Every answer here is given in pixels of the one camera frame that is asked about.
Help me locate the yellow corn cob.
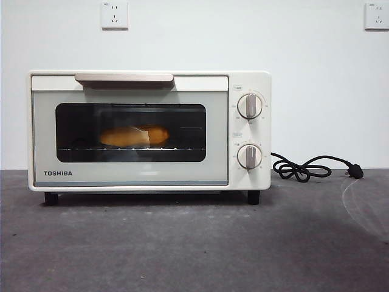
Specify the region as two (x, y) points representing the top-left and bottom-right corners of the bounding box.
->
(99, 124), (170, 146)

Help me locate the glass oven door with handle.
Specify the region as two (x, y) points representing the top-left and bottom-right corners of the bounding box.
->
(31, 72), (229, 186)

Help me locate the cream Toshiba toaster oven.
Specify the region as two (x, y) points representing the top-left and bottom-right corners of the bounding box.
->
(29, 70), (272, 205)

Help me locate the cream timer knob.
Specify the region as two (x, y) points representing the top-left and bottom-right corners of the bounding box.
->
(236, 144), (263, 170)

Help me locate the cream temperature knob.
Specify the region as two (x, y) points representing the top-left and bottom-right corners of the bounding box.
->
(236, 93), (263, 119)

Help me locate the metal wire oven rack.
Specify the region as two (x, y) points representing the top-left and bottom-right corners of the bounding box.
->
(57, 146), (205, 152)

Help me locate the black power cable with plug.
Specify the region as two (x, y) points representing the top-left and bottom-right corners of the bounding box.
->
(270, 151), (365, 182)

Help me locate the white wall socket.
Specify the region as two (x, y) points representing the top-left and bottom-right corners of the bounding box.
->
(102, 1), (129, 30)
(364, 2), (389, 30)

